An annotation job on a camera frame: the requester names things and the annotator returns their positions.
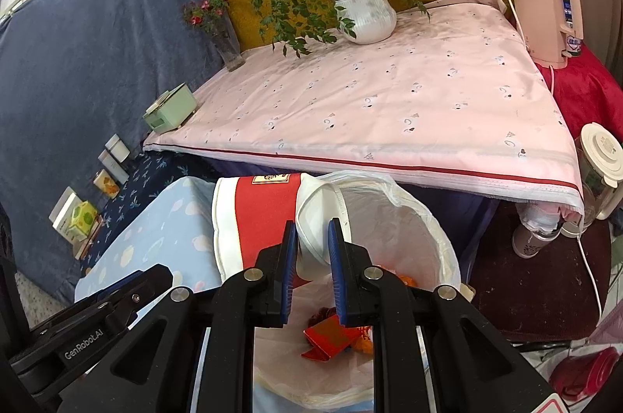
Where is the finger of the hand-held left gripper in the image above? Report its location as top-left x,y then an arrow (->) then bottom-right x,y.
73,264 -> 175,327

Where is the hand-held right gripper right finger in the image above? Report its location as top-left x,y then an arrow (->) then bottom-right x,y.
327,217 -> 556,413

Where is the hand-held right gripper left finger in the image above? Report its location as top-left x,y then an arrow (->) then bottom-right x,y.
56,220 -> 299,413

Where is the dark red fuzzy clump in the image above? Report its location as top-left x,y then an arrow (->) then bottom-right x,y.
311,306 -> 339,326

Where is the red and white paper cup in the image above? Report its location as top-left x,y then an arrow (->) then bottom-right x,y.
213,172 -> 351,290

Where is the red packet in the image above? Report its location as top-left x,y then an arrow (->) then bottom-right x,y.
302,316 -> 363,362

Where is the orange plastic wrapper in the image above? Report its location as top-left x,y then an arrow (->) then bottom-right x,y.
350,266 -> 420,354

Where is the bin with white liner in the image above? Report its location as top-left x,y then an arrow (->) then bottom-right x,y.
253,170 -> 461,409

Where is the light blue dotted tablecloth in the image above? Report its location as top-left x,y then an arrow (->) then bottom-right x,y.
74,177 -> 375,413

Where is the wooden rack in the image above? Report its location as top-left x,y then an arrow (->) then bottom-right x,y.
73,216 -> 105,260

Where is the green tissue box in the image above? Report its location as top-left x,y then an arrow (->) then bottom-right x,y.
68,200 -> 99,243

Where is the tin can with orange print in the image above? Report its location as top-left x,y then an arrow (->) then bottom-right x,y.
93,170 -> 120,200

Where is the navy printed cloth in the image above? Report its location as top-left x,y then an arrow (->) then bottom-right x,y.
83,150 -> 195,268

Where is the tall white canister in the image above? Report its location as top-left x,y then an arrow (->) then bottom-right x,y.
97,150 -> 130,185

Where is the navy quilt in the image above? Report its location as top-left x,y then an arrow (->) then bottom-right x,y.
185,153 -> 497,272

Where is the short white canister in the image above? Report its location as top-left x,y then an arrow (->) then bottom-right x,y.
104,134 -> 130,162

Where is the pink printed sheet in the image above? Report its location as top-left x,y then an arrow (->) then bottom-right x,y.
143,0 -> 585,216

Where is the mint green box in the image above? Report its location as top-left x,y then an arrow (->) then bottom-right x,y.
143,83 -> 198,135

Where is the grey cup with pink contents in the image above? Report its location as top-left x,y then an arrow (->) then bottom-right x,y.
512,204 -> 580,259

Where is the dark maroon mat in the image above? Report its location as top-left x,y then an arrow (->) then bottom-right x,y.
462,204 -> 609,341

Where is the glass vase with flowers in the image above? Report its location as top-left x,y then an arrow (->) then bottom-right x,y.
182,0 -> 246,72

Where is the blue-grey cloth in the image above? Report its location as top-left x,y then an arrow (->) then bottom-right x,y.
0,0 -> 229,304

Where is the red plastic object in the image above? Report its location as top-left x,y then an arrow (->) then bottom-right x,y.
550,347 -> 621,399

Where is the clear jug with white lid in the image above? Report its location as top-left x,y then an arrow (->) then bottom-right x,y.
574,122 -> 623,226

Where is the red cloth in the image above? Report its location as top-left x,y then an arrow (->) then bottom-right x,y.
535,43 -> 623,141

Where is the pink water dispenser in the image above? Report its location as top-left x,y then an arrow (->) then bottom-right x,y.
507,0 -> 585,68

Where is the white power cable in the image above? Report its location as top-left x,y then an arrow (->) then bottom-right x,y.
565,223 -> 604,321

